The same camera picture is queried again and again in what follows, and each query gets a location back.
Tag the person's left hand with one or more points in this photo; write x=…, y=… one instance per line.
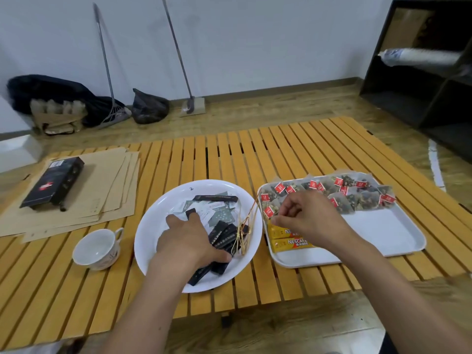
x=184, y=247

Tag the person's right hand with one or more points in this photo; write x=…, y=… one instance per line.
x=317, y=221

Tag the yellow sachet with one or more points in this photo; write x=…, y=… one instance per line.
x=291, y=245

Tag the pile of black coffee sticks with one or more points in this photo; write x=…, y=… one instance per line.
x=223, y=235

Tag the row of tea bags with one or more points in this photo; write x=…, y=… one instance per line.
x=354, y=197

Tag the white green sachets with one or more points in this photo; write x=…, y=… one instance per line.
x=217, y=213

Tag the bunch of tan rubber bands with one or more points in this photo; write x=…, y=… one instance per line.
x=245, y=232

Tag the white plastic tray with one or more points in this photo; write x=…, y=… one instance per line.
x=387, y=232

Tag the person's right forearm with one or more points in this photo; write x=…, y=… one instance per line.
x=402, y=302

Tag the person's left forearm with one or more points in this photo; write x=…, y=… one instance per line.
x=147, y=313

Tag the person's black trousers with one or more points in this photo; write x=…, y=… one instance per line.
x=387, y=346

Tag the white round bowl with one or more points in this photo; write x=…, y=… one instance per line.
x=147, y=232

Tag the white teacup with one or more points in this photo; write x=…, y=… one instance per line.
x=94, y=250

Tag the stack of brown envelopes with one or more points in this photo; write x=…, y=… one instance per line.
x=107, y=188

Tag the white floor tape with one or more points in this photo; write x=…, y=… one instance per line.
x=436, y=165

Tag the small black garbage bag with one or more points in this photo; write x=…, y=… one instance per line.
x=149, y=108

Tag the black cardboard box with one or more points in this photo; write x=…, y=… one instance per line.
x=51, y=182

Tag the black shelf unit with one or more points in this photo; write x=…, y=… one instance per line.
x=398, y=92

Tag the sleeve of white paper cups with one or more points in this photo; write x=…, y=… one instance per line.
x=424, y=57

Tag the brown cardboard box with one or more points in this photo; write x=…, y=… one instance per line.
x=400, y=29

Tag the large black bag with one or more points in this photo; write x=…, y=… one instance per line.
x=48, y=88

